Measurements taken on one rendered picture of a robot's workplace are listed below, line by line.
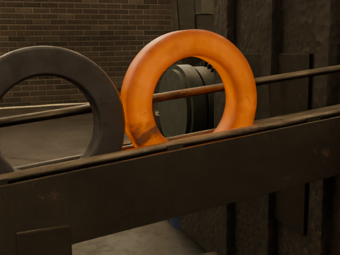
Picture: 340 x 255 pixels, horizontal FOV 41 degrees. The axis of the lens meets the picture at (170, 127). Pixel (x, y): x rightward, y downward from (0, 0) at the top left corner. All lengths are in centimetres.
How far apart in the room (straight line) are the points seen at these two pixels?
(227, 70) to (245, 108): 6
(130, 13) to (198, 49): 635
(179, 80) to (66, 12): 490
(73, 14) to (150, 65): 619
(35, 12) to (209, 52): 612
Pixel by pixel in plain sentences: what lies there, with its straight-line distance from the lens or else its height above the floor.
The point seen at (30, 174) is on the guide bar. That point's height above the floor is 61.
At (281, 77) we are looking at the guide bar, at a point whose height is 70.
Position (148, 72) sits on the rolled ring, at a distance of 56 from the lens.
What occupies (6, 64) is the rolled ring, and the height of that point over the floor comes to 73.
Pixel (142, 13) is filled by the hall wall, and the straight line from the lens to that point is 698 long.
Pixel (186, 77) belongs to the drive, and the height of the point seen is 63.
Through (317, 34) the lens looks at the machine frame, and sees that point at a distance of 100.
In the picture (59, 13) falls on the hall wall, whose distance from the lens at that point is 670.
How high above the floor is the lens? 74
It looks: 10 degrees down
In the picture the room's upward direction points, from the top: 1 degrees counter-clockwise
